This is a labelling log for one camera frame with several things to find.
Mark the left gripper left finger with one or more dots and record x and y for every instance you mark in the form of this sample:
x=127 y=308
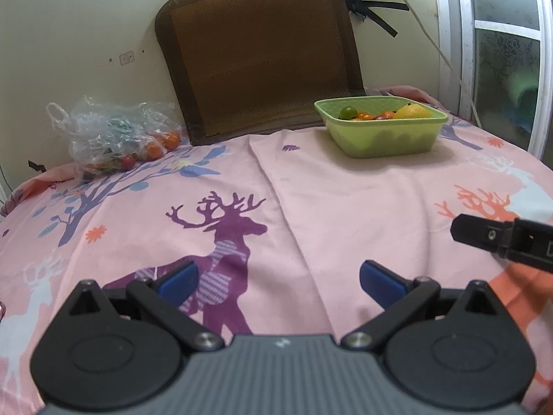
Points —
x=116 y=348

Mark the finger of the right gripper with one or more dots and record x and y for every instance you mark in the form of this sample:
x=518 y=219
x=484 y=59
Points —
x=486 y=234

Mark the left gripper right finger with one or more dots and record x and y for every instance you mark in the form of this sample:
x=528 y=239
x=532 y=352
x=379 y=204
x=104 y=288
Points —
x=452 y=348

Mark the large yellow grapefruit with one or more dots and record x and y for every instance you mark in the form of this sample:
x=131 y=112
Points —
x=413 y=111

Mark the green plastic basin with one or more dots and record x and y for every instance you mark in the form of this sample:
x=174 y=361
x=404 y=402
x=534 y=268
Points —
x=370 y=135

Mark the frosted glass window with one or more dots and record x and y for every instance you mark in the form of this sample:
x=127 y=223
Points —
x=497 y=68

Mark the green tomato back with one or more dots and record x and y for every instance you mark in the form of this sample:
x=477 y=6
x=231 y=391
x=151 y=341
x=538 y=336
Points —
x=348 y=113

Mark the pink deer bedsheet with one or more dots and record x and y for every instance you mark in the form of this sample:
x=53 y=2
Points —
x=279 y=226

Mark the clear plastic fruit bag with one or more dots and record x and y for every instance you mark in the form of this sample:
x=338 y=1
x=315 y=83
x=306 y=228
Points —
x=104 y=139

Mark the black tape cross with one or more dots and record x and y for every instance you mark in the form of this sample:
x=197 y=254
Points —
x=364 y=10

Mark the brown seat cushion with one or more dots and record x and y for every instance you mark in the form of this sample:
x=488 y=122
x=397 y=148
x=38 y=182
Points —
x=256 y=66

